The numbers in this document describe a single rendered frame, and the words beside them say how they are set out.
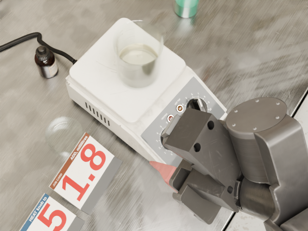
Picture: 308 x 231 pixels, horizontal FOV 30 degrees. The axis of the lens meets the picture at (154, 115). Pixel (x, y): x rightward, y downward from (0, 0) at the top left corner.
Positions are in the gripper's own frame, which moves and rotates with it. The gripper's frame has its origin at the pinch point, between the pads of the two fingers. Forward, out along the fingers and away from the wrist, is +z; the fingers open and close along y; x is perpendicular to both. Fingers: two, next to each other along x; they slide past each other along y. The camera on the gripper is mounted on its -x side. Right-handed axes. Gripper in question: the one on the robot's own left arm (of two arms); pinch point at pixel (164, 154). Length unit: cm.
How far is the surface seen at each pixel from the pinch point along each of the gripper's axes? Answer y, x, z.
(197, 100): -10.2, 4.5, 5.0
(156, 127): -4.1, 3.0, 7.4
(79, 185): 7.8, 2.0, 13.5
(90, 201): 8.8, 4.5, 12.7
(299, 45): -29.1, 16.3, 4.7
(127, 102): -4.3, -2.1, 9.2
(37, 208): 13.5, -1.6, 13.7
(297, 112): -18.7, 18.8, 0.3
